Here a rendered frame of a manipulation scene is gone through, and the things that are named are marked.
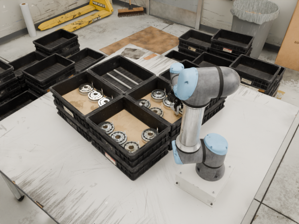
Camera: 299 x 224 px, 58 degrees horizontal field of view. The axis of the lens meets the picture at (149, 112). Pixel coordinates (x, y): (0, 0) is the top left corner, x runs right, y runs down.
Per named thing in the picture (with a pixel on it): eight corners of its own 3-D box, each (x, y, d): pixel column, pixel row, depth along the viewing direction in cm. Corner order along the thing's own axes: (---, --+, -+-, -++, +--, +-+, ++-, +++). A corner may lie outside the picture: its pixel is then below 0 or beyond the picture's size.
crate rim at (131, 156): (171, 129, 151) (171, 126, 149) (131, 160, 135) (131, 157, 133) (124, 97, 172) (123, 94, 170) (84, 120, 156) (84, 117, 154)
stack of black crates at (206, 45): (215, 62, 344) (220, 37, 321) (204, 73, 326) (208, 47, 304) (187, 53, 362) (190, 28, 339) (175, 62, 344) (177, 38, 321)
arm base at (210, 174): (228, 164, 146) (232, 153, 139) (219, 186, 136) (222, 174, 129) (201, 153, 151) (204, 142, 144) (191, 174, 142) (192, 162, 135)
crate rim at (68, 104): (124, 97, 172) (123, 94, 170) (84, 120, 156) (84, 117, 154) (86, 72, 193) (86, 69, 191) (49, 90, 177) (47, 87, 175)
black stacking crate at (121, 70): (156, 89, 194) (156, 75, 186) (125, 108, 178) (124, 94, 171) (120, 67, 215) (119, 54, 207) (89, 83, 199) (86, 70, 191)
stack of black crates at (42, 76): (64, 88, 304) (55, 52, 274) (83, 98, 291) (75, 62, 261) (34, 107, 281) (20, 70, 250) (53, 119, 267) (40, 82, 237)
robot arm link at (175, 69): (170, 72, 140) (168, 62, 145) (171, 87, 148) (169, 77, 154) (185, 70, 140) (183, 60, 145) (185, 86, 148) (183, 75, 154)
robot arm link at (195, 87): (203, 167, 132) (225, 79, 94) (173, 170, 131) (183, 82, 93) (198, 148, 141) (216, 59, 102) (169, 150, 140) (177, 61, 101)
